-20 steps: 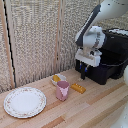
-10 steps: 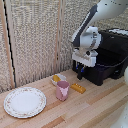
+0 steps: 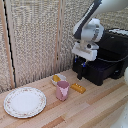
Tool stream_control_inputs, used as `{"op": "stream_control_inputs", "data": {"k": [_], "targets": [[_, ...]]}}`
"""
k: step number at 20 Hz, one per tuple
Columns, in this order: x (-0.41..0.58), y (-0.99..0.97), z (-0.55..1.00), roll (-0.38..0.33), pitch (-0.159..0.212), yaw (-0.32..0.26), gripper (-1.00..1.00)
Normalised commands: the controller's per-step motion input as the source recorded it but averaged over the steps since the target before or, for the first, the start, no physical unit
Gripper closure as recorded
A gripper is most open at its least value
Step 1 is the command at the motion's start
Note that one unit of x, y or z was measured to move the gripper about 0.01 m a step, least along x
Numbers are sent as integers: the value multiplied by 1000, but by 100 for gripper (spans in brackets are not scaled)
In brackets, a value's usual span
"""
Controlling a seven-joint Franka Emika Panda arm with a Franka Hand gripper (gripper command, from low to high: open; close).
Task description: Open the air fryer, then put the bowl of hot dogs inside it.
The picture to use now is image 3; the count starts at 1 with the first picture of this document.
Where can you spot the pink cup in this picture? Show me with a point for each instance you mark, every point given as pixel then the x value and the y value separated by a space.
pixel 62 90

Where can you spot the yellow food piece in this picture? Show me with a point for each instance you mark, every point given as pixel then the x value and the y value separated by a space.
pixel 56 78

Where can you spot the white rounded object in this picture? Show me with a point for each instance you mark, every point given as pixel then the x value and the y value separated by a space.
pixel 122 118
pixel 126 76

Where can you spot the black air fryer body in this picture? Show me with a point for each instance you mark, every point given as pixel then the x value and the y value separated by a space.
pixel 115 46

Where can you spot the black air fryer drawer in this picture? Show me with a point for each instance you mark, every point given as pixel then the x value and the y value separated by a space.
pixel 95 71

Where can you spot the orange block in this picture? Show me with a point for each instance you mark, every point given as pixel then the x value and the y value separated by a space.
pixel 78 88

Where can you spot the white floral rim plate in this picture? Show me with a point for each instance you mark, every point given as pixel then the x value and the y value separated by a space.
pixel 25 102

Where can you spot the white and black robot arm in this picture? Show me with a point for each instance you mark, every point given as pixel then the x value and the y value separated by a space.
pixel 91 23

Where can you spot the beige woven folding screen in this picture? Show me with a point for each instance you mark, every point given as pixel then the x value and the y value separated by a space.
pixel 36 36

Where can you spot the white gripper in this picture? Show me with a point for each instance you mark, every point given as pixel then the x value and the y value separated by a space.
pixel 85 50

